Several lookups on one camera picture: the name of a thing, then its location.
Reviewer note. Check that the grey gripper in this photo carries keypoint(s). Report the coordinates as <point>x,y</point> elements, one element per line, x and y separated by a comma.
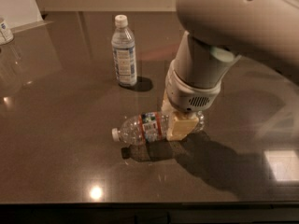
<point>187,96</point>

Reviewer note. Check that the clear bottle red label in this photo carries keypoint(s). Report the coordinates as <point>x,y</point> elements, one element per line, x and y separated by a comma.
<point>148,128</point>

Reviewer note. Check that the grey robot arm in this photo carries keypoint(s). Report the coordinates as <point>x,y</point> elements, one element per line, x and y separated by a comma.
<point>217,33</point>

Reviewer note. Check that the upright bottle blue label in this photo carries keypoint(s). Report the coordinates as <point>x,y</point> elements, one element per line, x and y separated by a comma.
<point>123,47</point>

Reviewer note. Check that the white container at left edge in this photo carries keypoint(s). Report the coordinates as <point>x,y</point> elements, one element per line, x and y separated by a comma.
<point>6,34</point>

